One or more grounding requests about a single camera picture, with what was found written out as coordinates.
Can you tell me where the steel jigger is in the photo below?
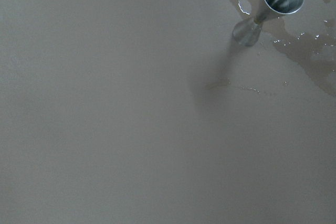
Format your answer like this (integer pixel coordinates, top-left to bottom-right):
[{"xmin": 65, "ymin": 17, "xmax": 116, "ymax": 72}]
[{"xmin": 232, "ymin": 0, "xmax": 305, "ymax": 47}]

